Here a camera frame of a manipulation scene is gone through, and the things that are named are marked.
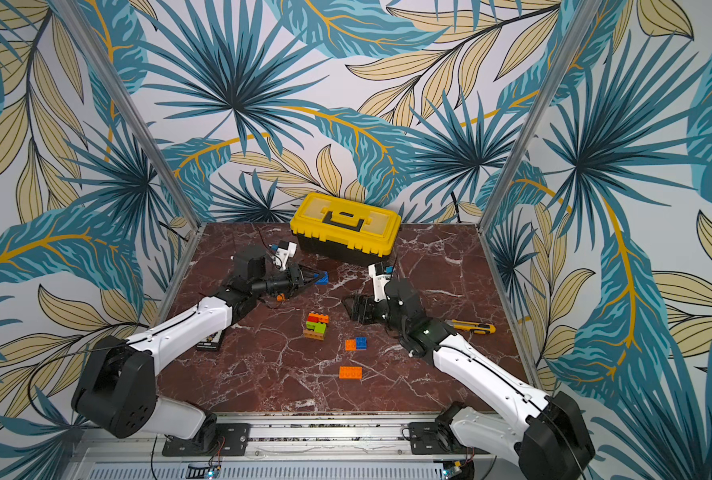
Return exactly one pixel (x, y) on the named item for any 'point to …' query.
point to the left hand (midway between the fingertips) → (323, 279)
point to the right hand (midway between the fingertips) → (352, 298)
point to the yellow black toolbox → (357, 232)
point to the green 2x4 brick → (316, 326)
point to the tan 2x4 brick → (312, 334)
